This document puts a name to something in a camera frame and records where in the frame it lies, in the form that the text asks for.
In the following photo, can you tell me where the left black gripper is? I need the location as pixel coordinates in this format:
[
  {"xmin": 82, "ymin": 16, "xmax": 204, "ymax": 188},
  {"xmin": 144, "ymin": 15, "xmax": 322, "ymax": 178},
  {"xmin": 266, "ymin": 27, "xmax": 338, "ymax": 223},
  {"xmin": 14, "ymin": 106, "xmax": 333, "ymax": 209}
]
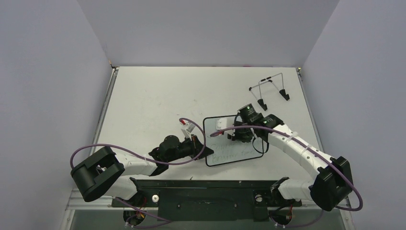
[{"xmin": 167, "ymin": 134, "xmax": 214, "ymax": 163}]

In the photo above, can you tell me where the small black-framed whiteboard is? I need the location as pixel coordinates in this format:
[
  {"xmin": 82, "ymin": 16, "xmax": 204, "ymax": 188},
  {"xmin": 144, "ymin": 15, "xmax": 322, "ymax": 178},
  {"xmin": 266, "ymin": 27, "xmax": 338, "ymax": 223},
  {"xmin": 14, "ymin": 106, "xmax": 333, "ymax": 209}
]
[{"xmin": 203, "ymin": 115, "xmax": 269, "ymax": 167}]

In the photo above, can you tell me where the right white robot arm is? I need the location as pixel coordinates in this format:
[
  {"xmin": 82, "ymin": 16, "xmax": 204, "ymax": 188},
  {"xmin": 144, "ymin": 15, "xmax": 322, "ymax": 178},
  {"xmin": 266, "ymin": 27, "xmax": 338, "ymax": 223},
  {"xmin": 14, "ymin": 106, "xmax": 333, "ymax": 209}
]
[{"xmin": 233, "ymin": 104, "xmax": 353, "ymax": 211}]

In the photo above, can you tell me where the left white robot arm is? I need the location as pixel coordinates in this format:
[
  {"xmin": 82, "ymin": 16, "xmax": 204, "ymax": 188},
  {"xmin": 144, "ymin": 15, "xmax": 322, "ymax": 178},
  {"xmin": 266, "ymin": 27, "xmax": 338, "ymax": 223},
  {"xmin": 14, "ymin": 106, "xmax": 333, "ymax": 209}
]
[{"xmin": 70, "ymin": 135, "xmax": 214, "ymax": 206}]

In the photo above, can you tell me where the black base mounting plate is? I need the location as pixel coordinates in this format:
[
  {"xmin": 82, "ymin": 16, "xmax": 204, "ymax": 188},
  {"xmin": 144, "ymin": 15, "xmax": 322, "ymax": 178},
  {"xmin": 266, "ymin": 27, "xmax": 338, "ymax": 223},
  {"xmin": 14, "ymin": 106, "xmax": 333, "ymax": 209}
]
[{"xmin": 125, "ymin": 178, "xmax": 302, "ymax": 221}]

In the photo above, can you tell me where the black loop cable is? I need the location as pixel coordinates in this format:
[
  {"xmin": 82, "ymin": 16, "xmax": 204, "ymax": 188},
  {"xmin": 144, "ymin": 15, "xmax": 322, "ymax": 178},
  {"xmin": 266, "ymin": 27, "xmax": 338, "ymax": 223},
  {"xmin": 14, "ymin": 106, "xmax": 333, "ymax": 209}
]
[{"xmin": 251, "ymin": 137, "xmax": 270, "ymax": 155}]

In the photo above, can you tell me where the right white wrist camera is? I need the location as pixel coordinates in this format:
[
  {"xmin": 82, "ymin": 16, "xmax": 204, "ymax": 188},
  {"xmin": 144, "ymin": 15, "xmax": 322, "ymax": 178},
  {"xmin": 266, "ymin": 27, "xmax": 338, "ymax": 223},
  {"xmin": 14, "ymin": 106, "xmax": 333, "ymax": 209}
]
[{"xmin": 215, "ymin": 117, "xmax": 228, "ymax": 130}]

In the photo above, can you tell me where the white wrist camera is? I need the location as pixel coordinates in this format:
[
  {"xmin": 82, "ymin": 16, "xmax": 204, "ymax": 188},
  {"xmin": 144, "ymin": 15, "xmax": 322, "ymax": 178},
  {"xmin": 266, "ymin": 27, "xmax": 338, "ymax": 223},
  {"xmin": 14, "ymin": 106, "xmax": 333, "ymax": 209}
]
[
  {"xmin": 215, "ymin": 117, "xmax": 228, "ymax": 130},
  {"xmin": 181, "ymin": 123, "xmax": 195, "ymax": 139}
]

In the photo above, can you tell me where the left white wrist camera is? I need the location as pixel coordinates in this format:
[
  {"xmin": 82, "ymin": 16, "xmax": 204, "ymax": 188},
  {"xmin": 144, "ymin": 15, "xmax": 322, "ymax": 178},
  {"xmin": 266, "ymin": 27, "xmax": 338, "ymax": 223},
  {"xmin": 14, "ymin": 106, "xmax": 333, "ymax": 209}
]
[{"xmin": 181, "ymin": 123, "xmax": 195, "ymax": 139}]

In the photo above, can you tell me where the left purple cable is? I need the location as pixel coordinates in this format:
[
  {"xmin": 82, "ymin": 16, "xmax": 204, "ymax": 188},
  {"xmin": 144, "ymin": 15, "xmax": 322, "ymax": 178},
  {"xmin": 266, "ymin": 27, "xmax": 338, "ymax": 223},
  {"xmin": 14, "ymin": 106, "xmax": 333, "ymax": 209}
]
[{"xmin": 69, "ymin": 118, "xmax": 207, "ymax": 229}]

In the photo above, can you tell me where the purple cable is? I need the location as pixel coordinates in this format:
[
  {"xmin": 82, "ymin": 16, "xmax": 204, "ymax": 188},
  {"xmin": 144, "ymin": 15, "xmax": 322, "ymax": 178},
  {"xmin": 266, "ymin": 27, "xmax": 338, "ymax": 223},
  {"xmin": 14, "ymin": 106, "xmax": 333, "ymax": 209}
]
[
  {"xmin": 210, "ymin": 125, "xmax": 363, "ymax": 229},
  {"xmin": 69, "ymin": 118, "xmax": 207, "ymax": 229}
]

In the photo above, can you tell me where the wire whiteboard stand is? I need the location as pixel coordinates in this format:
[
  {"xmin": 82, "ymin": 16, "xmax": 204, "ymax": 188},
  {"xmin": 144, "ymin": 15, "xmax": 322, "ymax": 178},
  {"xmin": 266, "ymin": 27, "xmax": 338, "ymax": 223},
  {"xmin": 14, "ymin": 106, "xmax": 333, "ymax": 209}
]
[{"xmin": 248, "ymin": 72, "xmax": 290, "ymax": 111}]

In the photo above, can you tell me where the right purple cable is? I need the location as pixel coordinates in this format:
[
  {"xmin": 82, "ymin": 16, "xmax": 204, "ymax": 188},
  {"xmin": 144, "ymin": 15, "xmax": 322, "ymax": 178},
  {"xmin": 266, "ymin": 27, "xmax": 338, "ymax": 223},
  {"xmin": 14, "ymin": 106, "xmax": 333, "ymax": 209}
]
[{"xmin": 210, "ymin": 125, "xmax": 363, "ymax": 229}]

